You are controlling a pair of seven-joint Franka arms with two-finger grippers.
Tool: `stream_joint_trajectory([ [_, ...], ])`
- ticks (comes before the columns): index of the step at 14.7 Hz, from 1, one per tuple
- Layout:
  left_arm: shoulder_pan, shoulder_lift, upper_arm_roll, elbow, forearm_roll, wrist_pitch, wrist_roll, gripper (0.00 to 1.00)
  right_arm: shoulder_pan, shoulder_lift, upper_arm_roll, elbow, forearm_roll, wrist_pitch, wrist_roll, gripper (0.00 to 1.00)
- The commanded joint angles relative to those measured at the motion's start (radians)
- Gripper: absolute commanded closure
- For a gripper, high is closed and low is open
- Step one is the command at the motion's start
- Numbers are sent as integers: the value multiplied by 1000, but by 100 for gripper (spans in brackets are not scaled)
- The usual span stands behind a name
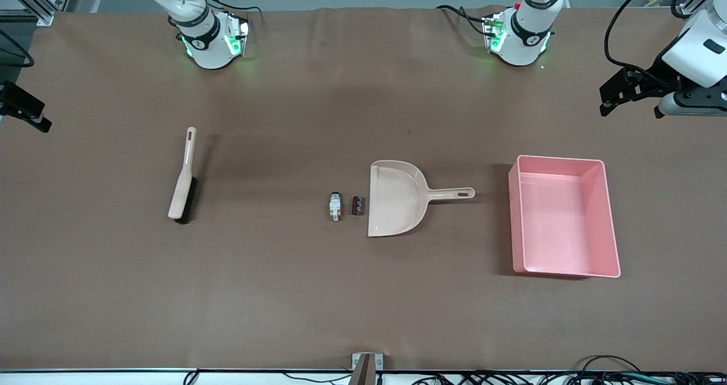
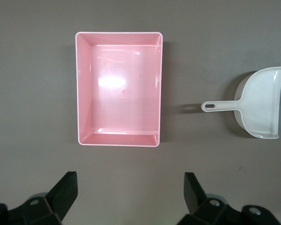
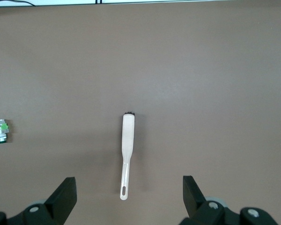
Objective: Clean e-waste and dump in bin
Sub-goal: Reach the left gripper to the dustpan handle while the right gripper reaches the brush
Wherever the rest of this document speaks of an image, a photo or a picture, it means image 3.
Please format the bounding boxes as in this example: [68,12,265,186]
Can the brown table mat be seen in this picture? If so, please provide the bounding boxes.
[0,1,281,225]

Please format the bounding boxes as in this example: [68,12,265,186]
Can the long thin black cable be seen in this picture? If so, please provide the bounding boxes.
[0,0,36,8]

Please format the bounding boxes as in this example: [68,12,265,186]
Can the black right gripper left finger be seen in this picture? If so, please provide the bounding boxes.
[0,177,77,225]

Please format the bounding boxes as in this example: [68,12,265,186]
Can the white green electronic component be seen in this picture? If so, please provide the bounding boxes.
[0,119,10,144]

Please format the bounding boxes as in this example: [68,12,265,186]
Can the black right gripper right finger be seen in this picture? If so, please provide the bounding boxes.
[180,175,279,225]

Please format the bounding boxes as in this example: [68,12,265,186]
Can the beige hand brush black bristles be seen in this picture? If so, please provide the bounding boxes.
[119,112,137,201]

